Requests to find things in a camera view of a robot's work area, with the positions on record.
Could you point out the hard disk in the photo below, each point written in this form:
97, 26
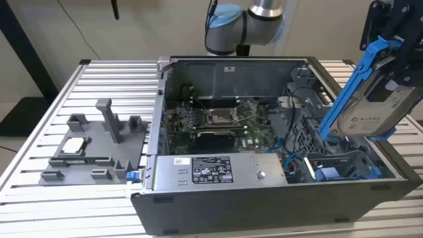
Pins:
363, 116

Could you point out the blue disk carrier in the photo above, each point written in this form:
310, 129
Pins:
326, 174

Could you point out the grey parts rack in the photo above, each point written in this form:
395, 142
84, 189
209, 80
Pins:
98, 148

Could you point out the CPU socket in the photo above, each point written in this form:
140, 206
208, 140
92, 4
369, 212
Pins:
218, 116

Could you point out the silver power supply unit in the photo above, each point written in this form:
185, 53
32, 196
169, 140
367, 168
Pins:
164, 173

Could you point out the open black PC case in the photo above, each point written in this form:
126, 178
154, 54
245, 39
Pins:
230, 210

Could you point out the green motherboard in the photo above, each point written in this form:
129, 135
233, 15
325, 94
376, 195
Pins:
257, 129

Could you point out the grey metal disk bay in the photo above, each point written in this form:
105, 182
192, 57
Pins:
297, 104

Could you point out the green RAM stick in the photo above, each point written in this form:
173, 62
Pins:
80, 161

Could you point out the black graphics card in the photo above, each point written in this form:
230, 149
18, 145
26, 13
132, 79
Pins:
214, 142

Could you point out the blue case latch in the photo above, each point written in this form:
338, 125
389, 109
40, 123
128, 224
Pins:
132, 176

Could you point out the black antenna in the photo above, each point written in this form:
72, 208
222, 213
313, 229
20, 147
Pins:
114, 10

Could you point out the black table corner cap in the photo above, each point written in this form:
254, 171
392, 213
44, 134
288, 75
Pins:
85, 61
347, 62

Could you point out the black monitor stand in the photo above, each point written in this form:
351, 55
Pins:
20, 49

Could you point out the silver CPU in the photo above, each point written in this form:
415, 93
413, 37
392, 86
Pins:
73, 145

